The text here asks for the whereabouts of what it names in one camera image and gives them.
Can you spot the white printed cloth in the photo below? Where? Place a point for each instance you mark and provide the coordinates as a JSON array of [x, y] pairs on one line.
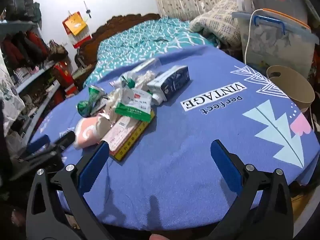
[[7, 92]]

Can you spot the green white packet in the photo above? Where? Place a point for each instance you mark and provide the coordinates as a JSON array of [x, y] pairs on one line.
[[135, 105]]

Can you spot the yellow red wall calendar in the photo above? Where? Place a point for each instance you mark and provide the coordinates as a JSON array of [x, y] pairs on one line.
[[75, 25]]

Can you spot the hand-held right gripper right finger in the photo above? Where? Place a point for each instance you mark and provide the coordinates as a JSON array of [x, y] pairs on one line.
[[225, 165]]

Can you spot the blue printed tablecloth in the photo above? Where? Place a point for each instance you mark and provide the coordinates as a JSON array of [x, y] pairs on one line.
[[187, 142]]

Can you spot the carved wooden headboard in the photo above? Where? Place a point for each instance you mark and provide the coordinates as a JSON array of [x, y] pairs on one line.
[[100, 32]]

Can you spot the clear storage box orange lid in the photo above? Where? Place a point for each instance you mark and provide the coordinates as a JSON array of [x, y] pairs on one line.
[[275, 45]]

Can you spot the red folded clothes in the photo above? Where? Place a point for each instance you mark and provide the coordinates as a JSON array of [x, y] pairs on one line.
[[32, 45]]

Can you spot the small white bottle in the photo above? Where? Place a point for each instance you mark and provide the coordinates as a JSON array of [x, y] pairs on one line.
[[158, 99]]

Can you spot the green crushed can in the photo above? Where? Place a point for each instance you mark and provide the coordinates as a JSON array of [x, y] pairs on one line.
[[86, 105]]

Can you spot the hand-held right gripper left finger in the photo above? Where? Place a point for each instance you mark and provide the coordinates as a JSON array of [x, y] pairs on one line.
[[92, 170]]

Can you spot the teal patterned bed sheet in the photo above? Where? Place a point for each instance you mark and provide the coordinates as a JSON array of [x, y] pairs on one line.
[[140, 37]]

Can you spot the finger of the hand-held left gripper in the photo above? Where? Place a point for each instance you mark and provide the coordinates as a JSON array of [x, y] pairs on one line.
[[65, 139], [38, 142]]

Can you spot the dark bundled clothes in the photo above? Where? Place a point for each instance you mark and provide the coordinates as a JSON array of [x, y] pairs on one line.
[[30, 7]]

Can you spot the box with yellow edge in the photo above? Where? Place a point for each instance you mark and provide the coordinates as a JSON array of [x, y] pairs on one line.
[[125, 137]]

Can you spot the pink white soft packet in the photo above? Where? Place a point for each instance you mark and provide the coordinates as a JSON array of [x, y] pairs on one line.
[[86, 132]]

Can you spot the red box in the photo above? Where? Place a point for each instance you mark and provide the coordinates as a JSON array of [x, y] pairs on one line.
[[63, 75]]

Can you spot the clear plastic bag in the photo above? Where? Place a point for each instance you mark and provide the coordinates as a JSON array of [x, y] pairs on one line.
[[147, 65]]

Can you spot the beige round bin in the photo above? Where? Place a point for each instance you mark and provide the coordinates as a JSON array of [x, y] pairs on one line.
[[295, 92]]

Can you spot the white mug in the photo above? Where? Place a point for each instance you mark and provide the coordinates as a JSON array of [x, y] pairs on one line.
[[242, 3]]

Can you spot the checked pillow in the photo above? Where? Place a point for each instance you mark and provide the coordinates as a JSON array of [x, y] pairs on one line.
[[217, 20]]

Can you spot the grey storage shelf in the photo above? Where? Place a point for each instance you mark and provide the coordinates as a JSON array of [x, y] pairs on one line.
[[27, 80]]

